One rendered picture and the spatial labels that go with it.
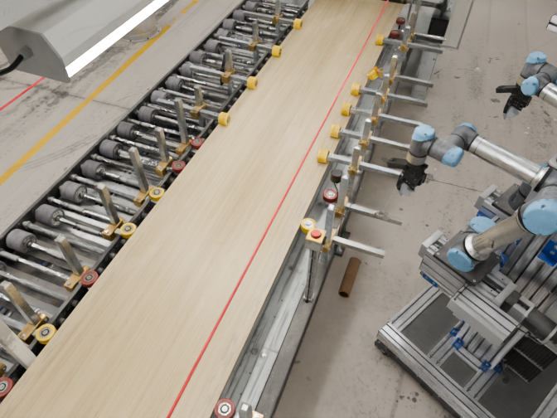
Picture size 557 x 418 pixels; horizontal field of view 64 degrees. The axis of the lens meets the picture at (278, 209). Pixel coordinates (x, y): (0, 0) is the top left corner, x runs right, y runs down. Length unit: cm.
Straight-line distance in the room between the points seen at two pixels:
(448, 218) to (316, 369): 167
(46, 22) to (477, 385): 262
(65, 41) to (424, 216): 328
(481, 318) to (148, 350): 144
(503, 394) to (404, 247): 121
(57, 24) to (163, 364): 149
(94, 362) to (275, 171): 137
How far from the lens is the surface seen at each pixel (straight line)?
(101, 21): 87
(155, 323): 210
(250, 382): 223
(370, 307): 317
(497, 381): 295
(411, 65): 497
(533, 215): 170
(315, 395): 288
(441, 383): 282
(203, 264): 222
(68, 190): 284
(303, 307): 231
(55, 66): 82
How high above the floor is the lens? 271
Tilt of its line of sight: 48 degrees down
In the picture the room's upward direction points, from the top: 1 degrees clockwise
